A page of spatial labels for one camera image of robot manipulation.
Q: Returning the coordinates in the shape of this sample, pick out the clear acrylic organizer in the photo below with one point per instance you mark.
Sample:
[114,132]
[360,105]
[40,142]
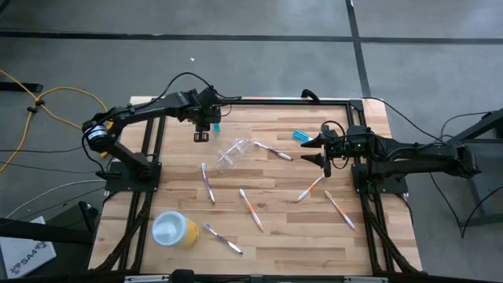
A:
[232,155]

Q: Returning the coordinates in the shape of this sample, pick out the orange white toothbrush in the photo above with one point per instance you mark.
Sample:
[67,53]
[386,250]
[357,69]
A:
[251,210]
[340,210]
[310,188]

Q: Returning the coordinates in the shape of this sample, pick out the black desk frame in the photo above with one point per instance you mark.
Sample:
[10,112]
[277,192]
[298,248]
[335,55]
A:
[74,220]

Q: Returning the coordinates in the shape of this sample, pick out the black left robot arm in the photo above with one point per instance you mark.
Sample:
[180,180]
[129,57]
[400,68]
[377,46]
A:
[137,110]

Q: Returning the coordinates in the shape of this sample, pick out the silver aluminium bracket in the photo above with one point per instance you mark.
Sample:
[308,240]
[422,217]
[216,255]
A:
[365,280]
[146,278]

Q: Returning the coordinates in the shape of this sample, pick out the black stand foot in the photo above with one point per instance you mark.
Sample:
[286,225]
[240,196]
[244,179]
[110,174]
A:
[19,87]

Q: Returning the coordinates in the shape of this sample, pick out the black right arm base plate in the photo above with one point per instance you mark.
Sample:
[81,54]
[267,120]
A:
[393,188]

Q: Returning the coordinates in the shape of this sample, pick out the purple white toothbrush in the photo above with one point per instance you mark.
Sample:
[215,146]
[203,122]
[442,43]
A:
[207,181]
[222,237]
[275,151]

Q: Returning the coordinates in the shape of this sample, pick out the yellow wipes canister white lid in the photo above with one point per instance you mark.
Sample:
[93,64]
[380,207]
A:
[169,230]

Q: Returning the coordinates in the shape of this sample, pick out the white printed box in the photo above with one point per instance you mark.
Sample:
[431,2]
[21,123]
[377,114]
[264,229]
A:
[23,257]

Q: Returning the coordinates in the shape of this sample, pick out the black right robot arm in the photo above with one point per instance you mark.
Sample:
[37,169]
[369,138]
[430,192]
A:
[424,157]

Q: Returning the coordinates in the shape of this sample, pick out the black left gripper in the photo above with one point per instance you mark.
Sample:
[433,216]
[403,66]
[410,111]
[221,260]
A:
[202,112]

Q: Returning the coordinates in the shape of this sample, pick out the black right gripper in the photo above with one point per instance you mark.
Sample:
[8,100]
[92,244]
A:
[342,147]

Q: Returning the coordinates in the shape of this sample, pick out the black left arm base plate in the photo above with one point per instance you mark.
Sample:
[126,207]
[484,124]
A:
[118,184]

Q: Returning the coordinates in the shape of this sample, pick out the black metal stand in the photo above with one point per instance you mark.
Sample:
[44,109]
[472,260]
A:
[480,198]

